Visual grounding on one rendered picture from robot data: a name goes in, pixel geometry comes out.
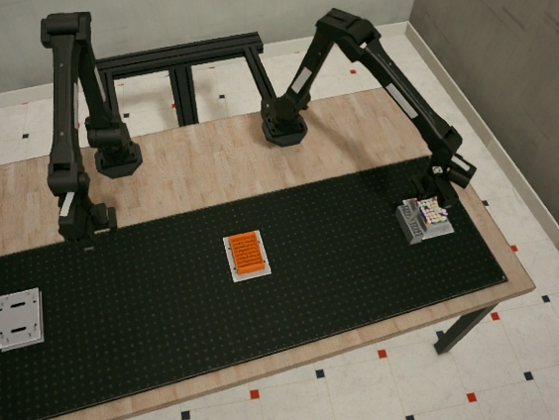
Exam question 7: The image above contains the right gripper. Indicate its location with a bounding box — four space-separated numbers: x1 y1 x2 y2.
94 203 118 234

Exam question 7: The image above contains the orange tube rack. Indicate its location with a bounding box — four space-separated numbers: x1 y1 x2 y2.
229 231 265 275

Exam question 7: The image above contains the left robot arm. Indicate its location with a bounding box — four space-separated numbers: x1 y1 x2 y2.
266 8 477 208

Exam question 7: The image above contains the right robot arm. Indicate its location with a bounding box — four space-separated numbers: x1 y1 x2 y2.
41 12 138 251

